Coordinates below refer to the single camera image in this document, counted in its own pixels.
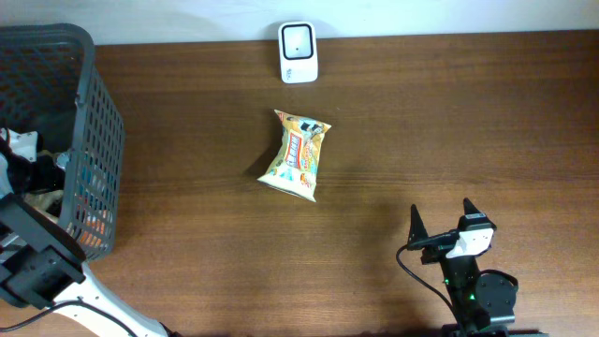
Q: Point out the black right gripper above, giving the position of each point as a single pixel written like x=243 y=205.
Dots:
x=436 y=247

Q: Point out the yellow snack bag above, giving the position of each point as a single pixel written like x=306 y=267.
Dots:
x=294 y=169

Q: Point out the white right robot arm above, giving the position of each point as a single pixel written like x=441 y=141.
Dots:
x=482 y=301

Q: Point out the white barcode scanner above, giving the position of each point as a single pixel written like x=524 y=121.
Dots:
x=298 y=52

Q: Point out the dark grey plastic basket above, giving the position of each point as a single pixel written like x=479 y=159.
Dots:
x=50 y=85

